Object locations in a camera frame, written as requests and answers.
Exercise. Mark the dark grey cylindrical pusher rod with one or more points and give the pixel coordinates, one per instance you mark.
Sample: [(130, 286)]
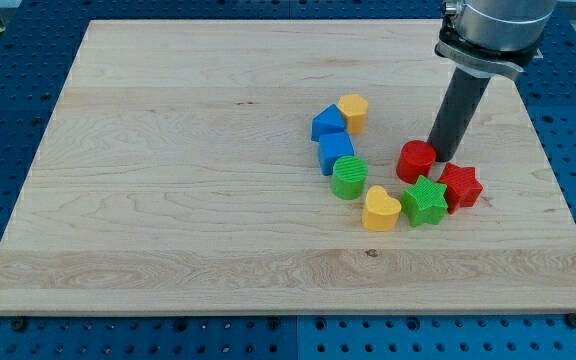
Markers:
[(459, 104)]

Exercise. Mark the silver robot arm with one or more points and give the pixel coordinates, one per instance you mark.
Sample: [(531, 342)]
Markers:
[(484, 38)]

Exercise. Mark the yellow hexagon block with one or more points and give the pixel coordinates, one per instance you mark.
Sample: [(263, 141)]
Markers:
[(354, 109)]

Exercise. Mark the blue triangle block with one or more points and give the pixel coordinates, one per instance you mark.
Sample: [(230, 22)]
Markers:
[(328, 121)]

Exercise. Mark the red cylinder block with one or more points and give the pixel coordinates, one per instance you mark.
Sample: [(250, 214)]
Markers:
[(415, 160)]

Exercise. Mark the red star block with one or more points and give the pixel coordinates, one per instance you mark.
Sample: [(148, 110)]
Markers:
[(462, 186)]

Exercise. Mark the green star block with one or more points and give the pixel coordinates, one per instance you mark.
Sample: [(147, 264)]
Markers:
[(424, 202)]

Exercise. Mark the green cylinder block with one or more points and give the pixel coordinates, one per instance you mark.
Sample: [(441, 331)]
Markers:
[(348, 177)]

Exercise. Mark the blue cube block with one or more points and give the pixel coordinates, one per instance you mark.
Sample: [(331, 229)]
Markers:
[(332, 146)]

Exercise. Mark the yellow heart block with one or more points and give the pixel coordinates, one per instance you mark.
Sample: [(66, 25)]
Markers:
[(380, 211)]

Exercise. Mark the light wooden board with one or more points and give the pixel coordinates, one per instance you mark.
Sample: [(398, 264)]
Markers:
[(177, 177)]

